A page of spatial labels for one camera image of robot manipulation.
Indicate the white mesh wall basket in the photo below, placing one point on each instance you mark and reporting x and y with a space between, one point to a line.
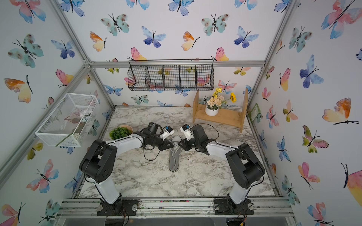
71 120

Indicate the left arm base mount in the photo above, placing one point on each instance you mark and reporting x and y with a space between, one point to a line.
120 207

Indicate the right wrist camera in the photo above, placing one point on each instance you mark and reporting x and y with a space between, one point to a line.
186 130

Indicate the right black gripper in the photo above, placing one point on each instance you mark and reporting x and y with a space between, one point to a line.
185 144

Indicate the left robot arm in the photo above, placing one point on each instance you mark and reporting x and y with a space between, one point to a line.
98 163

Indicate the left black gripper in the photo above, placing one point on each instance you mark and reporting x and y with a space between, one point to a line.
165 145

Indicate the aluminium front rail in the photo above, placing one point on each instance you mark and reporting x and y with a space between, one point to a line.
177 208

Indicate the green plant in terracotta pot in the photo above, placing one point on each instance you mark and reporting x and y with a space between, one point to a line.
121 132

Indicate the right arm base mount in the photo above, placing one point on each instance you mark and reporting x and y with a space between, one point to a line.
226 206

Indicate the wooden shelf rack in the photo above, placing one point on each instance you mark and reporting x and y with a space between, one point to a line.
224 116

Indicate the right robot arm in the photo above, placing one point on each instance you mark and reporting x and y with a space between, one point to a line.
245 166

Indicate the grey canvas sneaker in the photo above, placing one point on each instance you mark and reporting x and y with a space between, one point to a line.
174 153

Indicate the black wire wall basket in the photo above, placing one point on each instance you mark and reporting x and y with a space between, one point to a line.
171 75

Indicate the flowers in white pot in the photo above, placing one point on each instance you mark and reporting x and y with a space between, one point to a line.
217 101

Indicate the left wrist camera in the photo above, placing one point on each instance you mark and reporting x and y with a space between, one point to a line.
167 131

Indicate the green framed wall card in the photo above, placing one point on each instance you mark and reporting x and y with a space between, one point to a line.
255 114

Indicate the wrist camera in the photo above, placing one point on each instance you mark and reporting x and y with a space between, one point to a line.
186 130
167 131

